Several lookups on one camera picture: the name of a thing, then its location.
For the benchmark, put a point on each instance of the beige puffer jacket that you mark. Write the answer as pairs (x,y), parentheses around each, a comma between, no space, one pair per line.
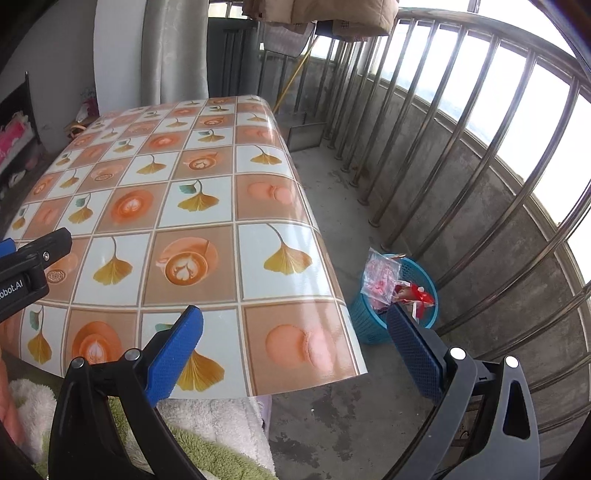
(342,18)

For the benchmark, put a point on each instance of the steel balcony railing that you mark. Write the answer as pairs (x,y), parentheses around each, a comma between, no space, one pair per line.
(470,154)

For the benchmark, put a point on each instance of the pink bedding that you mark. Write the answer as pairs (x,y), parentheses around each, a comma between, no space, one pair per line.
(14,137)

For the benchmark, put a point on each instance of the dark folded panel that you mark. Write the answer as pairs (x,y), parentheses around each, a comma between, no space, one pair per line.
(232,57)

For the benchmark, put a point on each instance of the yellow broom stick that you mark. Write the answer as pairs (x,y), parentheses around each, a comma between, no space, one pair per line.
(297,70)

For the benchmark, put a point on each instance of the metal dustpan frame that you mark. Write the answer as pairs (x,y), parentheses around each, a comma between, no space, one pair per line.
(305,132)

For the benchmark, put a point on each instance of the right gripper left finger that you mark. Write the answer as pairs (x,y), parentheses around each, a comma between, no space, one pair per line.
(84,443)

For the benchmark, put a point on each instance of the grey curtain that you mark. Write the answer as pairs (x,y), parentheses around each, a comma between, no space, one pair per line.
(173,51)

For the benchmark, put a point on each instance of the clear pink printed wrapper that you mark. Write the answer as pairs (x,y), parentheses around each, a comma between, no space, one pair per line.
(380,275)

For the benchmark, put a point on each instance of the green white fluffy towel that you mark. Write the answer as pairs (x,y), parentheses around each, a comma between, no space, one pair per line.
(225,439)

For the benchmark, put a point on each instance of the patterned vinyl tablecloth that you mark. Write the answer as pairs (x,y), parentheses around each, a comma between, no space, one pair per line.
(189,203)

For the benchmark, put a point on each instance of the blue plastic trash basket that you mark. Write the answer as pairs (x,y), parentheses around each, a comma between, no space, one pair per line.
(371,326)

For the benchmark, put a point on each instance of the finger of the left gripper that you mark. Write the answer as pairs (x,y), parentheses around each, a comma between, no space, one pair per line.
(7,247)

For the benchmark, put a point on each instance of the red candy wrapper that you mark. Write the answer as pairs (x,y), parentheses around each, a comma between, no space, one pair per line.
(416,299)

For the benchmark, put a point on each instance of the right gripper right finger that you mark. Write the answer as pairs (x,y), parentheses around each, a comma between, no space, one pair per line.
(504,443)

